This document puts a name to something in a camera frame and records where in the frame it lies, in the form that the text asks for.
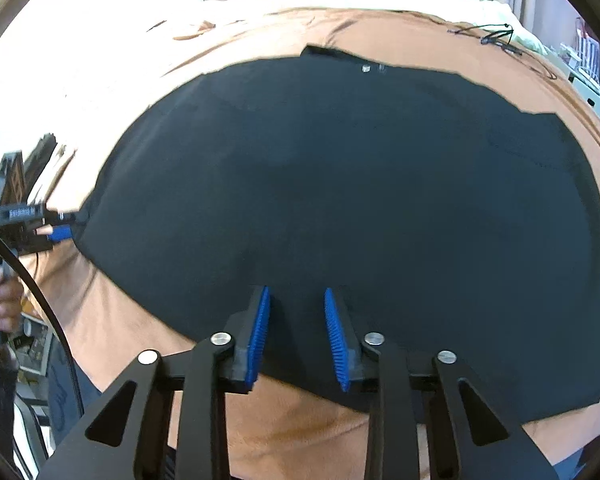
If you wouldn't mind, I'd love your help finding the black shirt with yellow patch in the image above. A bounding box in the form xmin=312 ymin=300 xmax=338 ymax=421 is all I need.
xmin=73 ymin=48 xmax=600 ymax=422

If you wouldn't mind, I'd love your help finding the person's left hand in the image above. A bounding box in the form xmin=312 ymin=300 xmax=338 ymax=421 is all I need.
xmin=0 ymin=268 xmax=23 ymax=334

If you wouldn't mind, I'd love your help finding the white storage box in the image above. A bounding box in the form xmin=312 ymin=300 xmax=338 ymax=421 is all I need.
xmin=558 ymin=18 xmax=600 ymax=118

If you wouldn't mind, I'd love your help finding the black cable on bed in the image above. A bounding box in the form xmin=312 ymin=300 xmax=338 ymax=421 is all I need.
xmin=446 ymin=22 xmax=560 ymax=82

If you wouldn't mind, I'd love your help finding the brown bed blanket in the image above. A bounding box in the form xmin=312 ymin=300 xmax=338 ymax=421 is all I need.
xmin=39 ymin=8 xmax=600 ymax=479

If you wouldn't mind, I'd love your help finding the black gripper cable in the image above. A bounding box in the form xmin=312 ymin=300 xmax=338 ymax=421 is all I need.
xmin=0 ymin=221 xmax=86 ymax=426

